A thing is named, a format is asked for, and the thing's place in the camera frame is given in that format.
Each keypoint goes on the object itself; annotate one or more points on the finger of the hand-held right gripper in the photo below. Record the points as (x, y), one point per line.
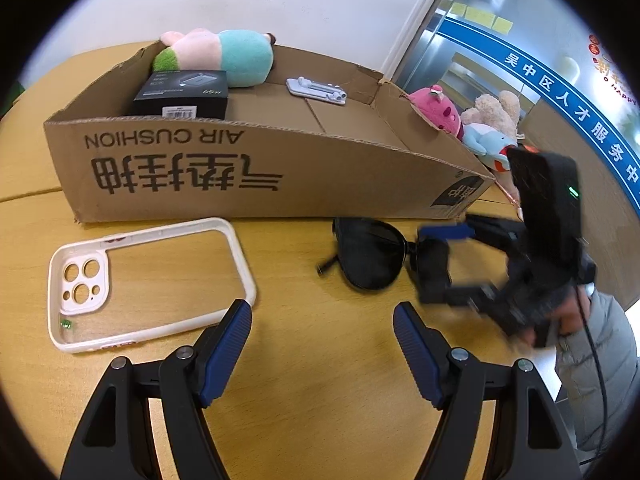
(445, 231)
(435, 275)

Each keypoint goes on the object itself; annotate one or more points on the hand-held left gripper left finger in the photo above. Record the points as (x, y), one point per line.
(227, 350)

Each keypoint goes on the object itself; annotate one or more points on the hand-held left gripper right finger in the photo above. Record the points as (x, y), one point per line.
(417, 355)

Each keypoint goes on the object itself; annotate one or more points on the black sunglasses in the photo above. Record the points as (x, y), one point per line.
(370, 255)

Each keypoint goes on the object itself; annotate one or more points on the brown cardboard box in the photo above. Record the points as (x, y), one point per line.
(250, 175)

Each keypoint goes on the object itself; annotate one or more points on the white folding phone stand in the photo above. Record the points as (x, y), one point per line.
(312, 89)

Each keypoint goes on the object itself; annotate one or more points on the person's right hand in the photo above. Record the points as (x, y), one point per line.
(569, 317)

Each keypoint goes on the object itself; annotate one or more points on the pink transparent pen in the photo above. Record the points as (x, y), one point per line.
(507, 195)

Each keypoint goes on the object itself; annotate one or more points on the blue plush with red band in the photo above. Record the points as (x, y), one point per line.
(482, 142)

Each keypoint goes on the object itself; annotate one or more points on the wooden desk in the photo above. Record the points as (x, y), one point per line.
(320, 390)

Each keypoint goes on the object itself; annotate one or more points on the beige plush toy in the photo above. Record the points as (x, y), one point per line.
(492, 110)

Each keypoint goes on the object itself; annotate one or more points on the pink plush bear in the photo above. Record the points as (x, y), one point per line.
(440, 110)

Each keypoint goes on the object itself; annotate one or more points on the glass partition with blue stripe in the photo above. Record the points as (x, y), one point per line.
(540, 70)

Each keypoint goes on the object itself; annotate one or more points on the white clear phone case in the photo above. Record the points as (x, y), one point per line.
(80, 280)

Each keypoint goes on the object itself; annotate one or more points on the black product box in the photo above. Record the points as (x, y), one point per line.
(180, 95)

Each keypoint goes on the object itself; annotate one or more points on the teal and pink plush toy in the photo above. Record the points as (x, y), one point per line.
(240, 55)

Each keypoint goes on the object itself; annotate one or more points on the white door frame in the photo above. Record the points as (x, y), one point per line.
(415, 20)

